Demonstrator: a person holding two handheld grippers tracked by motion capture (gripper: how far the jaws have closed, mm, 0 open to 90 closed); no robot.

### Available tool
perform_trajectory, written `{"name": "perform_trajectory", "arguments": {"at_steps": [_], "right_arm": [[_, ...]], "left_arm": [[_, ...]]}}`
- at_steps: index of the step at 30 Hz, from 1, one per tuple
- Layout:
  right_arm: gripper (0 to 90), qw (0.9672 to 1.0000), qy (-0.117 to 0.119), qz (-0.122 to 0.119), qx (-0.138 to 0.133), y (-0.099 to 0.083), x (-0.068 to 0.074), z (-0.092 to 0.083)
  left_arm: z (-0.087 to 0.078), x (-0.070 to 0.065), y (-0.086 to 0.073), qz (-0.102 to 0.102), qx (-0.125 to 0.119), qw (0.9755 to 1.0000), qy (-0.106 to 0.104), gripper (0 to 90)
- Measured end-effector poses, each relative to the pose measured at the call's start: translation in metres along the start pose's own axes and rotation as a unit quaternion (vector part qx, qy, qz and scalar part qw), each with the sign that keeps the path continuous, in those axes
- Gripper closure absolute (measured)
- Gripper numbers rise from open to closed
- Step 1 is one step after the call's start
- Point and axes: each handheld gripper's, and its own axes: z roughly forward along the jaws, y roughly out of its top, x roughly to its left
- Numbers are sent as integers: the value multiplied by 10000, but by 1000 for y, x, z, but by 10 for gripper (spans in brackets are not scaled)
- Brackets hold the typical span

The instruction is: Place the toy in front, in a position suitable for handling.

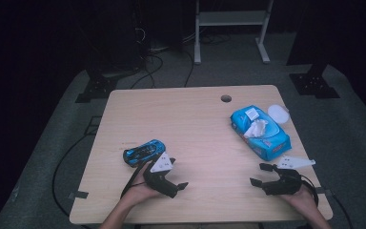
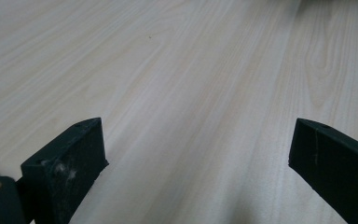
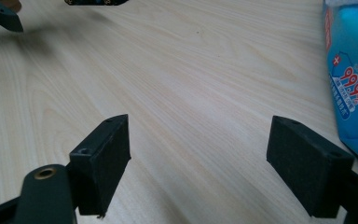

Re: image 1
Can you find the person's right hand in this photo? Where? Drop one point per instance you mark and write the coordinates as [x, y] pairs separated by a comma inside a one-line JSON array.
[[303, 200]]

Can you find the blue wet wipes pack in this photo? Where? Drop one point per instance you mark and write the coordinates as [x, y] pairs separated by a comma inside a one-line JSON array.
[[267, 140]]

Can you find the black rectangular floor frame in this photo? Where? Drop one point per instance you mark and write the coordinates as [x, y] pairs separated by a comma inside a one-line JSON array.
[[92, 125]]

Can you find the black tape strip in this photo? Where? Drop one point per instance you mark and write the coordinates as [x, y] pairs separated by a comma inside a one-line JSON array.
[[77, 194], [325, 191]]

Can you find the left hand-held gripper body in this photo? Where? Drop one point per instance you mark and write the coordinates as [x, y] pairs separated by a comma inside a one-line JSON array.
[[162, 183]]

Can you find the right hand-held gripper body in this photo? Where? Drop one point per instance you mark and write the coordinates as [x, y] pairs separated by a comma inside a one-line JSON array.
[[284, 186]]

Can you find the black stand base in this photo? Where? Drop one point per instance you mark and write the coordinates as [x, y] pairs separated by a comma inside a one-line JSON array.
[[313, 84], [97, 87]]

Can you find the white metal stand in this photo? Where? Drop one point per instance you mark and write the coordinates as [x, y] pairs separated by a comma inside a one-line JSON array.
[[232, 18]]

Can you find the blue toy car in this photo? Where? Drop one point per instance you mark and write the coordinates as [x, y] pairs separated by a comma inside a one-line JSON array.
[[144, 152]]

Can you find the white round lid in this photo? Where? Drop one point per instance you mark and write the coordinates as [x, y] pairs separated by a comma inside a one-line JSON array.
[[278, 114]]

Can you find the person's left hand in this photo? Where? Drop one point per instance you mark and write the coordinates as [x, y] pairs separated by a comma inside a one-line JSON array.
[[138, 191]]

